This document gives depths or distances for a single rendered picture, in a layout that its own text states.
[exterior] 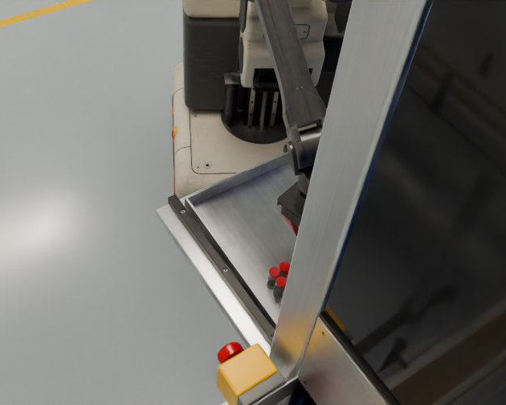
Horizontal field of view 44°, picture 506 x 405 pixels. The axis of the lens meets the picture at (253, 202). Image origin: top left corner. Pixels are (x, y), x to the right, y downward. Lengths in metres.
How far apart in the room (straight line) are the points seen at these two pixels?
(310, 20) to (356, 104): 1.21
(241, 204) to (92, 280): 1.04
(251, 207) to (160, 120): 1.45
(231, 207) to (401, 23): 0.84
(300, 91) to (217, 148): 1.23
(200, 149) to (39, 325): 0.78
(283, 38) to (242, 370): 0.49
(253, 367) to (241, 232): 0.37
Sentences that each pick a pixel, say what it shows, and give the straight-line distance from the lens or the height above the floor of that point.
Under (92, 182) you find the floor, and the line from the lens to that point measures 2.47.
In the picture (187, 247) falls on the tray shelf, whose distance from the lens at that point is 1.20.
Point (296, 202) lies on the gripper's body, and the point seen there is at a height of 1.04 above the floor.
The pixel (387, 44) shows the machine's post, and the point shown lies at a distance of 0.48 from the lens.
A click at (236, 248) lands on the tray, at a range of 1.20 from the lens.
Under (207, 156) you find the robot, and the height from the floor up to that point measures 0.28.
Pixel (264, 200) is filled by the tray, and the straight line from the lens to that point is 1.27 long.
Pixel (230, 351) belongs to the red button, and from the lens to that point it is 0.95.
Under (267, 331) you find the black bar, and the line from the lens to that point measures 1.10.
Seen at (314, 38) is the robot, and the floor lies 0.82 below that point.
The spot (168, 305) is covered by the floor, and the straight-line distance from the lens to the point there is 2.14.
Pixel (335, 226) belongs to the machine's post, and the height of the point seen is 1.37.
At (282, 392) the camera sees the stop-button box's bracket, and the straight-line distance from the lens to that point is 0.95.
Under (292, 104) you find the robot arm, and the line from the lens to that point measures 0.97.
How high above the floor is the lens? 1.88
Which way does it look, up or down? 52 degrees down
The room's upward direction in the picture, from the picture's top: 7 degrees clockwise
